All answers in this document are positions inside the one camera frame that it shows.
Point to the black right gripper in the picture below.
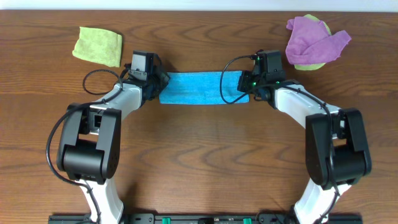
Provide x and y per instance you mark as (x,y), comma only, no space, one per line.
(243,86)

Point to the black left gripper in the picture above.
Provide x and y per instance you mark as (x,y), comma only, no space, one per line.
(160,79)

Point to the blue microfiber cloth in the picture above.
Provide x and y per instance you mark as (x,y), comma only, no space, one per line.
(202,88)

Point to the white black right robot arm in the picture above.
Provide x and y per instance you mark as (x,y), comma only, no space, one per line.
(337,154)

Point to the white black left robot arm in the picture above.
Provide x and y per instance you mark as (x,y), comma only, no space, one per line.
(90,142)

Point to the green cloth under purple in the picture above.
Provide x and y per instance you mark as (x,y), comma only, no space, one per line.
(313,66)

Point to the folded green cloth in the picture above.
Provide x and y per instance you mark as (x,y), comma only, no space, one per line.
(99,46)

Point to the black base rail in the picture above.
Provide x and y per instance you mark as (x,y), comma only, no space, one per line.
(149,218)

